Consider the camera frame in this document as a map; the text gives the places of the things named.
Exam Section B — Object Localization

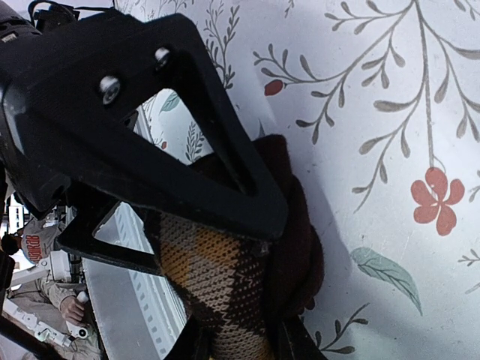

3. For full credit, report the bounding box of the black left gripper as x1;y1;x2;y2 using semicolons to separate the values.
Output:
1;2;75;219

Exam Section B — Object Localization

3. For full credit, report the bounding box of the brown argyle sock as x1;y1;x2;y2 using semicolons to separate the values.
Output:
142;135;325;359

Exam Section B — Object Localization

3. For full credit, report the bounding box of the floral patterned table mat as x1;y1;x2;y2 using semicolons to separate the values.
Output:
115;1;479;359

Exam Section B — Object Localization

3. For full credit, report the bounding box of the aluminium front rail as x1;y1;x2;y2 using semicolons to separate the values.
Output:
82;202;192;360

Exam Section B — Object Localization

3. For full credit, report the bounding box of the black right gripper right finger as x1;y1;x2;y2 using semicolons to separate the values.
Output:
275;316;327;360

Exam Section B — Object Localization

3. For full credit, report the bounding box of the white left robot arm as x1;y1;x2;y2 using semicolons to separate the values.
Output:
1;4;287;275

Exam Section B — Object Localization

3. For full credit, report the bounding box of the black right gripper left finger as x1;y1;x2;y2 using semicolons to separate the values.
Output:
170;320;211;360

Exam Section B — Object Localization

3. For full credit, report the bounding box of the person in beige clothing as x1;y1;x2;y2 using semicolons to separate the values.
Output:
1;218;104;359

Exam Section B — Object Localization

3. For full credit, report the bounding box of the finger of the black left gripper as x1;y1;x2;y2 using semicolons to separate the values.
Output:
57;200;162;276
7;13;290;243

